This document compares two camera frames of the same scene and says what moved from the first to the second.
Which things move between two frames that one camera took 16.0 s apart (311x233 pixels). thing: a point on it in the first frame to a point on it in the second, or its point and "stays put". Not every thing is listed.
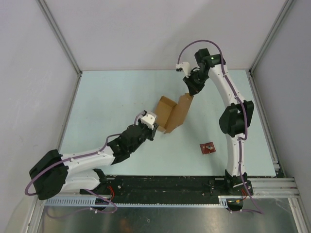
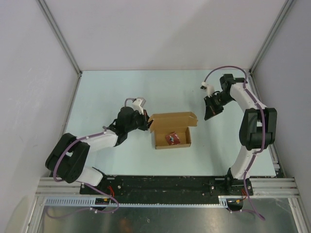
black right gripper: x=193 y=89 to x=211 y=110
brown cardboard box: x=170 y=114 to x=172 y=130
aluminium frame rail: x=275 y=187 stays put
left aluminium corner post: x=60 y=36 stays put
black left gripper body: x=146 y=133 to x=139 y=121
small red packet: x=207 y=147 to x=172 y=139
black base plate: x=167 y=187 stays put
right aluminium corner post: x=286 y=5 stays put
